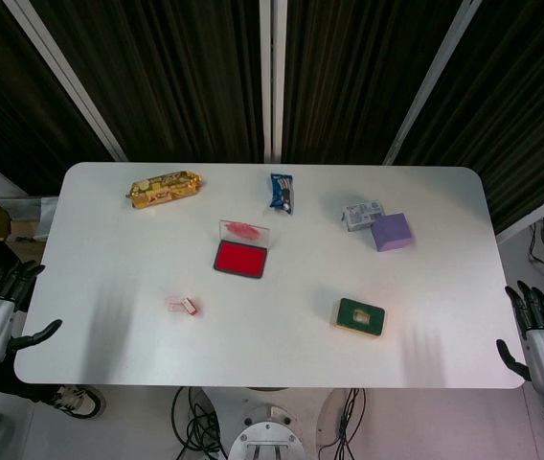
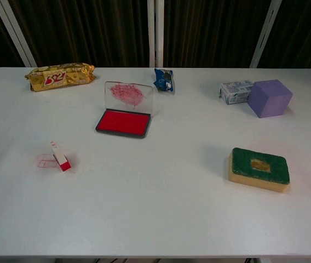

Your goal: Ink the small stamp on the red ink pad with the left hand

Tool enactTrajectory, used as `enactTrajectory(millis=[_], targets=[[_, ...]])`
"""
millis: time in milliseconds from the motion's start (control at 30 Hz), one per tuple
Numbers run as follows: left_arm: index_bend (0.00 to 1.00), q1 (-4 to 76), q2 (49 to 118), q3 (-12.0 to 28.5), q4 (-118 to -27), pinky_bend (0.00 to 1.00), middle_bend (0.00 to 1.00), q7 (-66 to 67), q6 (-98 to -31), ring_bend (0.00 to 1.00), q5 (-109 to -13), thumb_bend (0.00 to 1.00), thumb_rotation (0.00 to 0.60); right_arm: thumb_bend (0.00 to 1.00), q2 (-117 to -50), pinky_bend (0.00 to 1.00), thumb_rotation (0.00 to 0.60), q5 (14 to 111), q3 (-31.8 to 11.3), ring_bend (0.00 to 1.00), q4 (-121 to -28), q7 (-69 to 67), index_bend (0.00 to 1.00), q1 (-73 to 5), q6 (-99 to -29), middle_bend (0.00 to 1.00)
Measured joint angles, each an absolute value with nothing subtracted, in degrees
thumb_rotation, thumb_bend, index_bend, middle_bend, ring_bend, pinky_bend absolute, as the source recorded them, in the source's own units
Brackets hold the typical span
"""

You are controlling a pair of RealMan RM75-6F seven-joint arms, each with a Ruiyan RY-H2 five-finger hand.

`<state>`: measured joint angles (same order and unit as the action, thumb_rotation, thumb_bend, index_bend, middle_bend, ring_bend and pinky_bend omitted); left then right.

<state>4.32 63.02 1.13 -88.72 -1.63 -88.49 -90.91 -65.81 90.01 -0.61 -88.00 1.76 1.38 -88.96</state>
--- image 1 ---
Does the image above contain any blue snack packet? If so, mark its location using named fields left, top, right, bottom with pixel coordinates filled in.
left=268, top=172, right=296, bottom=216

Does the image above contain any red box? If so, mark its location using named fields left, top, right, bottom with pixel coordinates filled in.
left=213, top=218, right=272, bottom=280

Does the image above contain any black white sneaker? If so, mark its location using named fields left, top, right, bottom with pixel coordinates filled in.
left=51, top=384, right=106, bottom=421

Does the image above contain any dark pleated curtain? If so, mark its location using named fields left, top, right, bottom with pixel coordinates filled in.
left=30, top=0, right=266, bottom=164
left=396, top=0, right=544, bottom=236
left=0, top=0, right=116, bottom=196
left=281, top=0, right=463, bottom=167

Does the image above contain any gold snack package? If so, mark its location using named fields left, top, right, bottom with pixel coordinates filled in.
left=125, top=171, right=205, bottom=211

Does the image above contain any green gold box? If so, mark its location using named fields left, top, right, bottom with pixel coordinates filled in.
left=332, top=297, right=387, bottom=339

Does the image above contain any black cable bundle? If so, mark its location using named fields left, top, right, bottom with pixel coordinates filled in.
left=317, top=386, right=367, bottom=460
left=170, top=386, right=228, bottom=460

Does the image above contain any purple cube box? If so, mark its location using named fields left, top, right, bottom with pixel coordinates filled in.
left=370, top=213, right=415, bottom=254

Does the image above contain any brown cardboard box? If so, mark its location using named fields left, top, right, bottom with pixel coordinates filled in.
left=0, top=195, right=58, bottom=245

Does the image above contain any grey round robot base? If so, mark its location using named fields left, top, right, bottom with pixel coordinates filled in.
left=227, top=404, right=305, bottom=460

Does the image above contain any white frame post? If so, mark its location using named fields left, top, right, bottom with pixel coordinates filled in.
left=259, top=0, right=288, bottom=162
left=3, top=0, right=127, bottom=162
left=382, top=0, right=484, bottom=167

